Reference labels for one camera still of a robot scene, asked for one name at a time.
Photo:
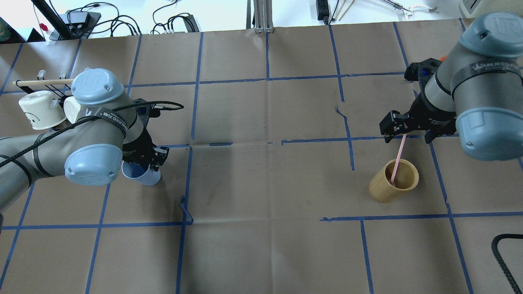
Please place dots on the white plain mug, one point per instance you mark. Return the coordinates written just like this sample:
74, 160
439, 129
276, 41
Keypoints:
71, 109

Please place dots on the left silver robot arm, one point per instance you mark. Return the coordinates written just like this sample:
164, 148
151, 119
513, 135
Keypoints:
108, 137

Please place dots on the aluminium frame post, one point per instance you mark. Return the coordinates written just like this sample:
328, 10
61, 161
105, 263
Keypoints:
260, 16

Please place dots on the pink chopstick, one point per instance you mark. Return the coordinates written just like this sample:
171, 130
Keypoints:
397, 161

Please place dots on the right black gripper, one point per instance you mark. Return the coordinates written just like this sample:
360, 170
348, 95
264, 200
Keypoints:
429, 113

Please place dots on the bamboo chopstick holder cup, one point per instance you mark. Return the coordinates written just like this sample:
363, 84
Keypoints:
405, 180

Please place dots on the black power adapter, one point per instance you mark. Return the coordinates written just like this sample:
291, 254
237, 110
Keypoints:
322, 11

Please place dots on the light blue plastic cup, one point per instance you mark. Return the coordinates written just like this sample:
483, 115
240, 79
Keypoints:
135, 172

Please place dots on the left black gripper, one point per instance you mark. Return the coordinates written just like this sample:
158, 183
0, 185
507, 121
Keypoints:
139, 146

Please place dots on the white smiley mug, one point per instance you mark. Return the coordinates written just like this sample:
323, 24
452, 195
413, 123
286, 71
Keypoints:
42, 110

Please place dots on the black wire mug rack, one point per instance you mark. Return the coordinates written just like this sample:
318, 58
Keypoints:
60, 87

